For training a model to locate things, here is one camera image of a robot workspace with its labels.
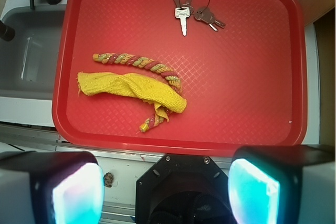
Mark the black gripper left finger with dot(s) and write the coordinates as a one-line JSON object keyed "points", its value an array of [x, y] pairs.
{"points": [[51, 187]]}

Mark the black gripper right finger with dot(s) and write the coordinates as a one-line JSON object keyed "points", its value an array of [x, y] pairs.
{"points": [[283, 184]]}

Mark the silver keys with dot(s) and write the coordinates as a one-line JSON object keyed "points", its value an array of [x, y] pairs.
{"points": [[184, 10]]}

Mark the yellow cloth rag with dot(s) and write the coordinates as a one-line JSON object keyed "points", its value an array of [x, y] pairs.
{"points": [[134, 85]]}

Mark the grey toy sink basin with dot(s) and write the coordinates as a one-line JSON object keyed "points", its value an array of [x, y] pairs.
{"points": [[28, 62]]}

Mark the red plastic tray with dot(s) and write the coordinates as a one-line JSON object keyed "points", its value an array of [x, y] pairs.
{"points": [[245, 84]]}

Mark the black octagonal mount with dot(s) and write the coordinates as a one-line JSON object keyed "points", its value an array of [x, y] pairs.
{"points": [[183, 189]]}

